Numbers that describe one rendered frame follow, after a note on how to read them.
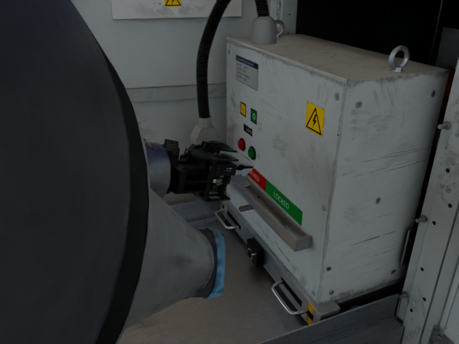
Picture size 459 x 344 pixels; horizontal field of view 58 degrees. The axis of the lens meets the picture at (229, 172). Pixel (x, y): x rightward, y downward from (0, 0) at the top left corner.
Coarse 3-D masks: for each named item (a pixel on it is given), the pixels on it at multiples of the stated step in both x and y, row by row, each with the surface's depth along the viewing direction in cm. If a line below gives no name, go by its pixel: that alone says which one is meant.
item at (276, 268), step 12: (228, 204) 122; (228, 216) 124; (240, 216) 116; (240, 228) 116; (252, 228) 111; (264, 252) 103; (264, 264) 105; (276, 264) 98; (276, 276) 100; (288, 276) 94; (288, 288) 95; (300, 288) 90; (300, 300) 90; (312, 300) 87; (324, 312) 84; (336, 312) 85
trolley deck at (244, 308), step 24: (240, 240) 119; (240, 264) 110; (240, 288) 101; (264, 288) 101; (168, 312) 94; (192, 312) 94; (216, 312) 94; (240, 312) 94; (264, 312) 94; (144, 336) 88; (168, 336) 88; (192, 336) 88; (216, 336) 88; (240, 336) 88; (264, 336) 88; (360, 336) 88; (384, 336) 89
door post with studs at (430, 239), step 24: (456, 72) 69; (456, 96) 69; (456, 120) 70; (456, 144) 71; (432, 168) 77; (456, 168) 71; (432, 192) 78; (456, 192) 72; (432, 216) 78; (432, 240) 79; (432, 264) 80; (408, 288) 88; (432, 288) 81; (408, 312) 89; (408, 336) 90
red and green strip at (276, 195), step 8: (256, 176) 103; (264, 184) 99; (272, 184) 95; (272, 192) 96; (280, 192) 92; (280, 200) 93; (288, 200) 89; (288, 208) 90; (296, 208) 87; (296, 216) 87
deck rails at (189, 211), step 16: (176, 208) 124; (192, 208) 126; (208, 208) 129; (192, 224) 126; (368, 304) 87; (384, 304) 89; (336, 320) 85; (352, 320) 87; (368, 320) 89; (384, 320) 92; (288, 336) 81; (304, 336) 83; (320, 336) 85; (336, 336) 87
